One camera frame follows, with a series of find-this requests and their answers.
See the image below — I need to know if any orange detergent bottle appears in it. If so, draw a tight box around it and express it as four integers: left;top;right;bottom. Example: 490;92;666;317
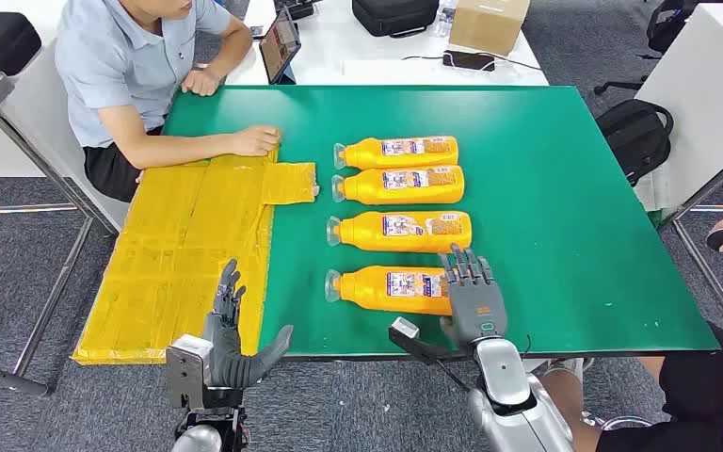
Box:
326;210;474;254
333;136;460;171
330;165;466;206
324;266;453;317

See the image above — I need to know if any black office chair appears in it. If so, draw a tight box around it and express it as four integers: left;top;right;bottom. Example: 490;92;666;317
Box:
593;0;702;96

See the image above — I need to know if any clear plastic water bottle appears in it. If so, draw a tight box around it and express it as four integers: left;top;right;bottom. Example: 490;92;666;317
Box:
433;0;458;38

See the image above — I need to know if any person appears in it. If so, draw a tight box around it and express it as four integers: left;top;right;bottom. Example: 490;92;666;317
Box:
538;321;723;452
54;0;282;204

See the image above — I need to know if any white desk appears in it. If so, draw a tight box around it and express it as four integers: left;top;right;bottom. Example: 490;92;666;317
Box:
0;0;133;379
224;0;550;88
635;3;723;350

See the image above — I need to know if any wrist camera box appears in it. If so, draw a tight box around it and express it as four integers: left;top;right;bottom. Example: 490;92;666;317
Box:
389;316;462;366
165;334;215;410

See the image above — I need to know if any thin white cable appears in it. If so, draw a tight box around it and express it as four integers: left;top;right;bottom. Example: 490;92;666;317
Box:
401;53;543;73

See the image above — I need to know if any black backpack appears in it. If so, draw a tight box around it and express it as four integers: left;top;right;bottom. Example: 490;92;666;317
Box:
595;98;675;188

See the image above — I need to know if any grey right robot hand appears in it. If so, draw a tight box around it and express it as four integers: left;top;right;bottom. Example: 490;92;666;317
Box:
437;243;509;350

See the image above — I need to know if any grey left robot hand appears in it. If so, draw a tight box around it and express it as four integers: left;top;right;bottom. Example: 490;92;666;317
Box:
201;258;294;391

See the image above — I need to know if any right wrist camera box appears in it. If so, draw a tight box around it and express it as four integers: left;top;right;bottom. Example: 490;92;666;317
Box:
389;316;462;366

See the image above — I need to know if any black tablet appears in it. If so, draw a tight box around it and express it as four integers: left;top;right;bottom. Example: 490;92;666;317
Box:
258;6;303;86

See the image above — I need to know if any black phone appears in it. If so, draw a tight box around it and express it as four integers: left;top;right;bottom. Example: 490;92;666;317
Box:
442;49;497;73

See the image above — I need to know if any yellow taped cardboard board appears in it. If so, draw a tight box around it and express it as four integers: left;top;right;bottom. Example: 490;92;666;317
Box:
72;127;320;367

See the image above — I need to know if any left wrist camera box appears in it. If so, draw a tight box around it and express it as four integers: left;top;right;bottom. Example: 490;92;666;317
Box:
165;334;215;410

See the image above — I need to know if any brown cardboard box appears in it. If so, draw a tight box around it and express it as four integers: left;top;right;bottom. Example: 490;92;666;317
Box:
448;0;531;57

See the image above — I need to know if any black desktop device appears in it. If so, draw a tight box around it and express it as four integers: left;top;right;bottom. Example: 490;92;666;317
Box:
274;0;319;20

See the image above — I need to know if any stack of papers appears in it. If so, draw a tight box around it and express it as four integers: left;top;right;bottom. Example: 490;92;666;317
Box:
635;167;675;215

